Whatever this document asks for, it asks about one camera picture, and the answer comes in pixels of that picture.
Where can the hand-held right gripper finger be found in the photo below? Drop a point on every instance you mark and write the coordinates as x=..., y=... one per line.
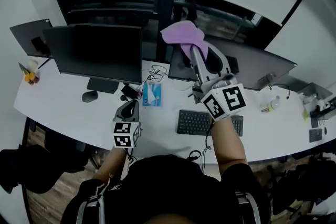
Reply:
x=224, y=65
x=200, y=65

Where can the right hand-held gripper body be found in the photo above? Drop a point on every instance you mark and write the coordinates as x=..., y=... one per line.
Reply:
x=225, y=99

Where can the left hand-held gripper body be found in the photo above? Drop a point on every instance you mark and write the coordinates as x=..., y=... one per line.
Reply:
x=122, y=133

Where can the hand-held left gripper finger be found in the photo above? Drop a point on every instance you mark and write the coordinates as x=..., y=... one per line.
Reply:
x=119, y=114
x=137, y=115

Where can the purple cloth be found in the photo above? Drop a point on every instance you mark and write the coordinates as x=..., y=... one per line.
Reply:
x=183, y=34

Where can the wide black monitor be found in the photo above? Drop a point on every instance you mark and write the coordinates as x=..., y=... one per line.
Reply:
x=262, y=68

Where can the person's left forearm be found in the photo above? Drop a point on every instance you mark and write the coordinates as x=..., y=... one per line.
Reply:
x=111, y=165

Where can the person's right forearm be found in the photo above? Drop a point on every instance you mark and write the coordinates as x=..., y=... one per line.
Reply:
x=228, y=144

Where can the left black monitor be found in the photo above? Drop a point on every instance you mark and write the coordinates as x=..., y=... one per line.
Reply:
x=97, y=52

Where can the dark grey monitor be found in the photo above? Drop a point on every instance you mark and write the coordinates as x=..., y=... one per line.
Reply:
x=26, y=36

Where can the black power adapter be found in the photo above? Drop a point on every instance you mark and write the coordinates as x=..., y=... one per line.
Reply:
x=128, y=91

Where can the blue tissue packet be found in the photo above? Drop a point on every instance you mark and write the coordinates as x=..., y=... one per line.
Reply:
x=152, y=94

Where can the grey computer mouse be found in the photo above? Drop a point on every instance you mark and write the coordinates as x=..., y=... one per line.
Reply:
x=89, y=96

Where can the clear bottle yellow label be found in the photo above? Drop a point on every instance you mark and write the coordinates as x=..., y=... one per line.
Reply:
x=270, y=105

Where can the black office chair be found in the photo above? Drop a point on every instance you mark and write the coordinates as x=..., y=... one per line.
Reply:
x=307, y=183
x=68, y=147
x=39, y=168

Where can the person's black clothing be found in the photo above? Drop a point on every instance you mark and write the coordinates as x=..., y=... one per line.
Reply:
x=168, y=189

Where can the grey laptop lid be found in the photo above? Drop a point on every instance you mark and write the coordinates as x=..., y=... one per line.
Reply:
x=315, y=90

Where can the orange-lid jar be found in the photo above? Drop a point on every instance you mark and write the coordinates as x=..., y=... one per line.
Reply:
x=35, y=78
x=29, y=79

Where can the small black keyboard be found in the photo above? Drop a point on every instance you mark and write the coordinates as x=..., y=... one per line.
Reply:
x=315, y=135

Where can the clear plastic cup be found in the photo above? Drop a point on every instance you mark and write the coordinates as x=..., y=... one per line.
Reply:
x=32, y=64

